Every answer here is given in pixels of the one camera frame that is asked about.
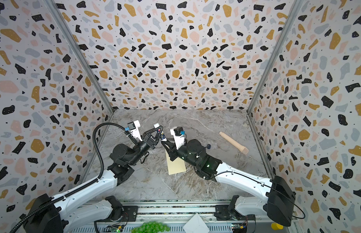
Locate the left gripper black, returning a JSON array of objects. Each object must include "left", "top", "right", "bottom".
[{"left": 128, "top": 127, "right": 162, "bottom": 168}]

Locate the cream yellow envelope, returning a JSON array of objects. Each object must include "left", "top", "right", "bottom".
[{"left": 165, "top": 152, "right": 187, "bottom": 175}]

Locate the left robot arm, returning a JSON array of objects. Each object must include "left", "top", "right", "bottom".
[{"left": 11, "top": 124, "right": 163, "bottom": 233}]

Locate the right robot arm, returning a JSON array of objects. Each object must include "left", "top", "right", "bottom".
[{"left": 162, "top": 139, "right": 296, "bottom": 227}]

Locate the green grape bunch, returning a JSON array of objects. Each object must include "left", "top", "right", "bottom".
[{"left": 131, "top": 221, "right": 170, "bottom": 233}]

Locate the small circuit board left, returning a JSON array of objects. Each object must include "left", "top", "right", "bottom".
[{"left": 105, "top": 224, "right": 125, "bottom": 233}]

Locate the small circuit board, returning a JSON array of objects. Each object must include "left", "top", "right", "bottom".
[
  {"left": 105, "top": 224, "right": 125, "bottom": 233},
  {"left": 231, "top": 223, "right": 247, "bottom": 233}
]

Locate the small circuit board right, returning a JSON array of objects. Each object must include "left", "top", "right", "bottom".
[{"left": 231, "top": 223, "right": 247, "bottom": 233}]

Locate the yellow cylinder object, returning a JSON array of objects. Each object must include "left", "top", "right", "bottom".
[{"left": 271, "top": 223, "right": 284, "bottom": 231}]

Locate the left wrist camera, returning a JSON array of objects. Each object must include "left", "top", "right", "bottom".
[{"left": 125, "top": 120, "right": 142, "bottom": 145}]

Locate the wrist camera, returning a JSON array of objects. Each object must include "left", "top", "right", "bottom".
[
  {"left": 170, "top": 127, "right": 186, "bottom": 149},
  {"left": 125, "top": 120, "right": 142, "bottom": 145}
]

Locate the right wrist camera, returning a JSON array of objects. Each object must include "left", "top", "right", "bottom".
[{"left": 170, "top": 127, "right": 186, "bottom": 149}]

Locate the black corrugated cable hose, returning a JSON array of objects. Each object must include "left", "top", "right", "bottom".
[{"left": 8, "top": 122, "right": 131, "bottom": 233}]

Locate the wooden stamp handle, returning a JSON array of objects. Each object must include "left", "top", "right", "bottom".
[{"left": 219, "top": 132, "right": 249, "bottom": 155}]

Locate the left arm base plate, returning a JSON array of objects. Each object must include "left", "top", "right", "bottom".
[{"left": 97, "top": 206, "right": 139, "bottom": 223}]

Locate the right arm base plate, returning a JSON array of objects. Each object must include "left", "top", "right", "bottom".
[{"left": 214, "top": 205, "right": 256, "bottom": 221}]

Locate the left aluminium corner post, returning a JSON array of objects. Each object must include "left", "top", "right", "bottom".
[{"left": 44, "top": 0, "right": 114, "bottom": 114}]

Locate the aluminium corner post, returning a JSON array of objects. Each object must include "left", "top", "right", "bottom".
[
  {"left": 247, "top": 0, "right": 303, "bottom": 116},
  {"left": 44, "top": 0, "right": 114, "bottom": 114}
]

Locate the right aluminium corner post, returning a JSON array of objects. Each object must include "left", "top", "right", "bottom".
[{"left": 247, "top": 0, "right": 303, "bottom": 116}]

